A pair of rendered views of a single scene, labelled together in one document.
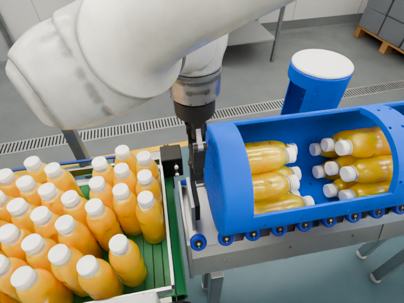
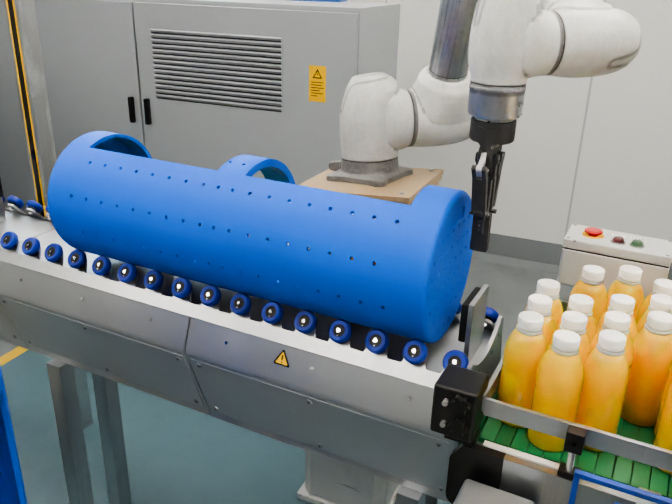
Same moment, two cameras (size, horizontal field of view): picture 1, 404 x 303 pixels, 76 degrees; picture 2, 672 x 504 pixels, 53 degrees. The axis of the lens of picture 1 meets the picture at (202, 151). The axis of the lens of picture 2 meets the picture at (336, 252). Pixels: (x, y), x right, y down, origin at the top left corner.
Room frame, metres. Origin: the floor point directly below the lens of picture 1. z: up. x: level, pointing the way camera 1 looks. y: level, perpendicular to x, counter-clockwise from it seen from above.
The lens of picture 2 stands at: (1.45, 0.49, 1.59)
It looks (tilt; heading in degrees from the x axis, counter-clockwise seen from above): 23 degrees down; 217
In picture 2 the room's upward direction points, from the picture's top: 1 degrees clockwise
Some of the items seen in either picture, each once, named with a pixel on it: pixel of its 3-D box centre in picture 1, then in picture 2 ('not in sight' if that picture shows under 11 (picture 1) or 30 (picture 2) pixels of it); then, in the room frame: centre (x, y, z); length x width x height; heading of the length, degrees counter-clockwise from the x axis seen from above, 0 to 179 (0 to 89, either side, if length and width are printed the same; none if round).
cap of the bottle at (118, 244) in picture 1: (118, 244); (593, 273); (0.25, 0.18, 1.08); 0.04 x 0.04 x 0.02
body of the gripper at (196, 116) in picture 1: (195, 115); (490, 144); (0.39, 0.01, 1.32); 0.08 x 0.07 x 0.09; 10
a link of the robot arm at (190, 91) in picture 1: (193, 80); (495, 101); (0.39, 0.01, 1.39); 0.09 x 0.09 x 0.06
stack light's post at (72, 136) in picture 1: (104, 202); not in sight; (0.69, 0.47, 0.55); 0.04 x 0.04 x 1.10; 10
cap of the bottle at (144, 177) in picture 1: (144, 177); (539, 303); (0.43, 0.15, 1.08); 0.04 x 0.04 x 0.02
